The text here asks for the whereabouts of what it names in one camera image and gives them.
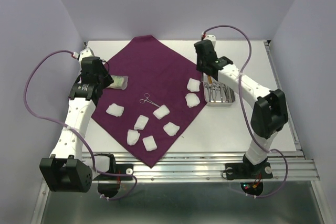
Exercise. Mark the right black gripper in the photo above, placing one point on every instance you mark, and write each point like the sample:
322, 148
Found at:
198, 65

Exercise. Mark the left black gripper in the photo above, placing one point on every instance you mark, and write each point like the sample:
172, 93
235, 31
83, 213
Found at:
108, 80

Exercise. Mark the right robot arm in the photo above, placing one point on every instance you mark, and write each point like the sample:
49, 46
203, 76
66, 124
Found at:
269, 106

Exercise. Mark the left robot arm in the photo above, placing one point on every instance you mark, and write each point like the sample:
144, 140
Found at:
64, 170

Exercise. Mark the packaged gauze bag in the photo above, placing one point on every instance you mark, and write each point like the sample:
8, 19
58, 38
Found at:
119, 82

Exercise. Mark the white gauze pad far right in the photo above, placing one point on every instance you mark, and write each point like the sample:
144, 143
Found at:
193, 85

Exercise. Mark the white gauze pad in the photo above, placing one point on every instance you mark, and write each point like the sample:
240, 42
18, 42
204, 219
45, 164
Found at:
192, 100
193, 85
132, 137
171, 129
141, 122
115, 110
161, 112
149, 143

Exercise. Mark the stainless steel tray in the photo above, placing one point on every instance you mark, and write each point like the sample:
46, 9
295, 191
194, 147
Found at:
217, 103

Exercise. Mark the small steel hemostat under tweezers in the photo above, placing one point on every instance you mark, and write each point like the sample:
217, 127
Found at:
146, 99

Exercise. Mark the purple cloth drape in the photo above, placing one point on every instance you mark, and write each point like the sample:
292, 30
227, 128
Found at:
152, 68

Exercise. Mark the white gauze pad lower centre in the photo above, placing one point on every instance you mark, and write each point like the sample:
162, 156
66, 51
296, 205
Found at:
141, 122

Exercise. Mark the white gauze pad bottom left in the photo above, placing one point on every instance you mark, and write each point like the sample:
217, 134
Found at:
132, 137

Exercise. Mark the white gauze pad lower right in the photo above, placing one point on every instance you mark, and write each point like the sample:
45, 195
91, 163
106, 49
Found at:
171, 129

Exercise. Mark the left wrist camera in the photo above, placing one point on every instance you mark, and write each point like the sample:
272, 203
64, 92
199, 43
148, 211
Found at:
87, 52

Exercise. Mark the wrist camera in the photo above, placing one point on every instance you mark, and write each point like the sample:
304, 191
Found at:
212, 38
87, 52

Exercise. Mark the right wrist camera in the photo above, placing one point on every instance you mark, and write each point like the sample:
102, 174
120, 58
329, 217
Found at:
212, 38

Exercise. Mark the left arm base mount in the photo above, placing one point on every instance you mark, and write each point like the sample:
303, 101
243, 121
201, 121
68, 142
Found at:
110, 175

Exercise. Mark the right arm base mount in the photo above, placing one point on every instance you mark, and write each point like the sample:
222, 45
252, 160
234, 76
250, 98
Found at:
251, 176

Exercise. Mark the aluminium rail frame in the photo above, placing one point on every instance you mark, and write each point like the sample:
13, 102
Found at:
185, 186

